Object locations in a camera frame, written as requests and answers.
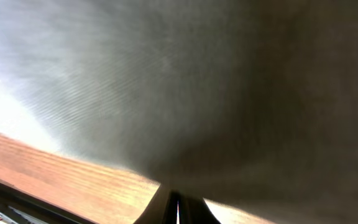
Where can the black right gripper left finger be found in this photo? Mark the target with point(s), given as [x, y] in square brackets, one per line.
[162, 208]

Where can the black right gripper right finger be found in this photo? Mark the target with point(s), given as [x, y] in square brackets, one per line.
[195, 211]

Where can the grey cotton shorts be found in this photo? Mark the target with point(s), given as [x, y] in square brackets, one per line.
[253, 104]

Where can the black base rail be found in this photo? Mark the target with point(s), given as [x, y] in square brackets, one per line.
[17, 207]

